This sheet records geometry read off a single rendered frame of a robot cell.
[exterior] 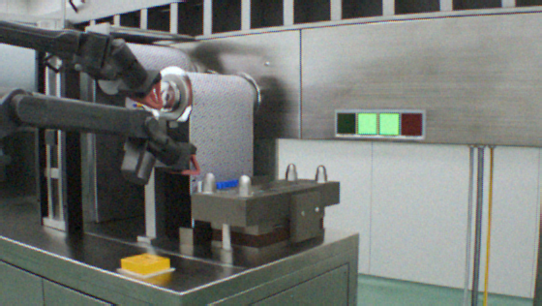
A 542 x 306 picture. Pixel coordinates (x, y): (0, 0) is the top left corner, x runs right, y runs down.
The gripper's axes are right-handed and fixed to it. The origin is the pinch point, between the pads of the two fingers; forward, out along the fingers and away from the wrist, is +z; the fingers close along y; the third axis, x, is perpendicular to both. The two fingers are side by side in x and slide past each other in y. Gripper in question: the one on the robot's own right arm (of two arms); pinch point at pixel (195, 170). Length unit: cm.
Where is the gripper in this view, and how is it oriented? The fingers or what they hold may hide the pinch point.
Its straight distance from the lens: 136.5
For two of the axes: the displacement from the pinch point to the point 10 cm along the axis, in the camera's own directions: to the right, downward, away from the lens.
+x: 2.9, -9.0, 3.2
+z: 5.2, 4.3, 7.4
